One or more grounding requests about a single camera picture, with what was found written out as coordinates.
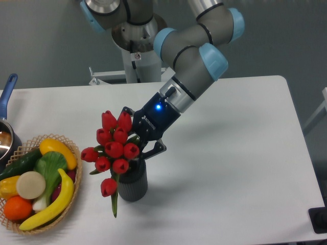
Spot green cucumber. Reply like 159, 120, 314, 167
1, 149, 42, 180

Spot orange fruit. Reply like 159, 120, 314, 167
4, 195, 32, 221

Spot blue handled saucepan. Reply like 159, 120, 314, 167
1, 73, 22, 173

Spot beige round disc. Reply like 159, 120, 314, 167
16, 171, 46, 200

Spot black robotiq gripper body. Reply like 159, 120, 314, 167
132, 92, 180, 141

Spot red tulip bouquet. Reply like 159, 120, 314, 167
81, 111, 140, 217

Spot dark grey ribbed vase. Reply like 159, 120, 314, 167
111, 160, 148, 202

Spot yellow banana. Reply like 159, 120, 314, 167
19, 168, 74, 231

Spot yellow bell pepper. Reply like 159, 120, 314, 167
1, 176, 20, 200

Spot dark red vegetable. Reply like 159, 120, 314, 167
51, 170, 76, 203

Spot black device at table edge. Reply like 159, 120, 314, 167
308, 207, 326, 234

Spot green bok choy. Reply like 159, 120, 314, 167
32, 151, 67, 213

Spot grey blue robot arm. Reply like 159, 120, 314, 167
80, 1, 245, 160

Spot woven wicker basket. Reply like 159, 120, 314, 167
1, 134, 82, 235

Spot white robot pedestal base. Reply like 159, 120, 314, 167
88, 20, 174, 86

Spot white furniture piece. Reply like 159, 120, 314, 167
302, 87, 326, 136

